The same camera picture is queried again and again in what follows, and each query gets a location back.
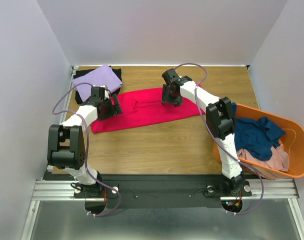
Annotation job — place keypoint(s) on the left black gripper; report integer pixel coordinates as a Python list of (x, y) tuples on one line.
[(115, 110)]

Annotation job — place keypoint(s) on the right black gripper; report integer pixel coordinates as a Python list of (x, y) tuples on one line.
[(170, 99)]

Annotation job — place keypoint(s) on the red t shirt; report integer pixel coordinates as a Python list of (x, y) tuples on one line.
[(143, 108)]

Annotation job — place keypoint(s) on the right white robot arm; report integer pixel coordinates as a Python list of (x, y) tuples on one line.
[(219, 119)]

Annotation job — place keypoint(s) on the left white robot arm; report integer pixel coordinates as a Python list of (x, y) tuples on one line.
[(68, 142)]

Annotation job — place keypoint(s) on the folded lilac t shirt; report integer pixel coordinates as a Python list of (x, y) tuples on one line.
[(84, 90)]

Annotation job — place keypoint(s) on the folded black t shirt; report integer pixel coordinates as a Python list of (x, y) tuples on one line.
[(104, 75)]

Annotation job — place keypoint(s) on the navy blue t shirt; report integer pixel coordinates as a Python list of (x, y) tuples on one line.
[(257, 136)]

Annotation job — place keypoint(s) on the pink t shirt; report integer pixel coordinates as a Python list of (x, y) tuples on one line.
[(279, 161)]

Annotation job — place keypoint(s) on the orange plastic basket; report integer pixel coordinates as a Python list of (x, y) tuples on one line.
[(292, 143)]

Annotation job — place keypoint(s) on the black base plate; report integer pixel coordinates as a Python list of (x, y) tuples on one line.
[(147, 191)]

